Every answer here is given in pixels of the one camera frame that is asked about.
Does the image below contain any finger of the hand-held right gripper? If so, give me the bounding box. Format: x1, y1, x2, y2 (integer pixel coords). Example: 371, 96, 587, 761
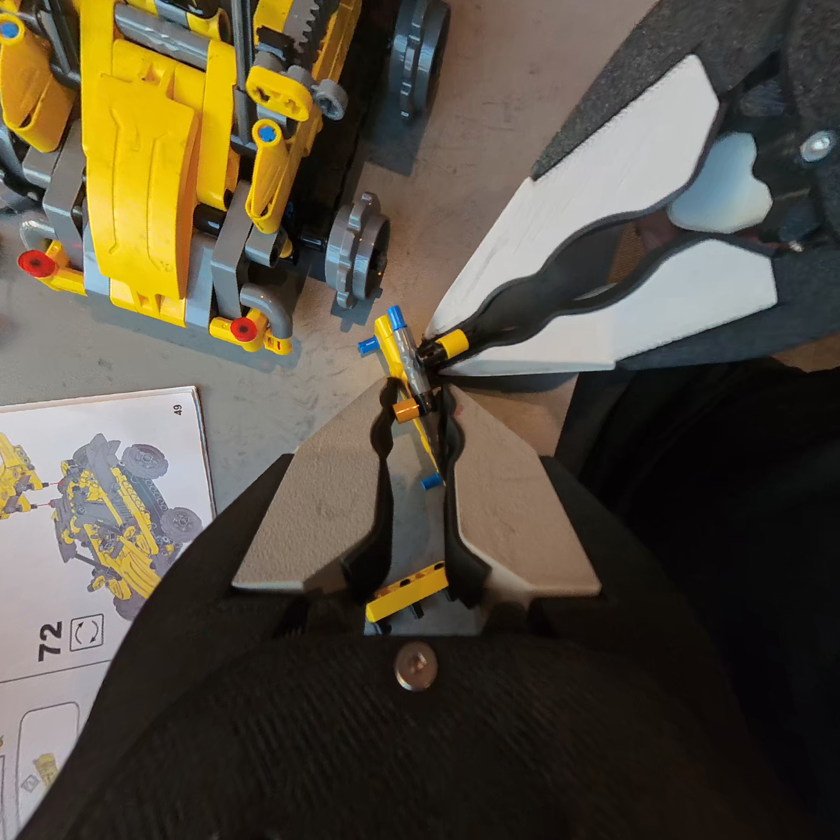
425, 54, 724, 345
436, 236, 781, 378

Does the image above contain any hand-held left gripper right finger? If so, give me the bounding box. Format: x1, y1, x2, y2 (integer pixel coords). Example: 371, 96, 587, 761
438, 384, 602, 614

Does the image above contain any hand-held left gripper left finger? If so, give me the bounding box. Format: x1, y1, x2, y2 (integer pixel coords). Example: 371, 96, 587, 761
230, 378, 400, 605

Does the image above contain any yellow brick beam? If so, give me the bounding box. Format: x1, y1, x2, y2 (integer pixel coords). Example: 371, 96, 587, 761
420, 328, 471, 367
365, 561, 452, 624

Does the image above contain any yellow panel with grey axle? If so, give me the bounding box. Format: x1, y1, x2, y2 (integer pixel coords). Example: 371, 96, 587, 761
357, 305, 454, 492

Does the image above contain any grey desk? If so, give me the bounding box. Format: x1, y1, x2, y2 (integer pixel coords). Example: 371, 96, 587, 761
0, 0, 664, 840

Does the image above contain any brick instruction booklet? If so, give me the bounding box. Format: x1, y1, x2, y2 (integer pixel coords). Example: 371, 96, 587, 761
0, 386, 217, 828

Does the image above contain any yellow grey brick vehicle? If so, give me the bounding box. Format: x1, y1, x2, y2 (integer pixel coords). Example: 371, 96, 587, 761
0, 0, 454, 355

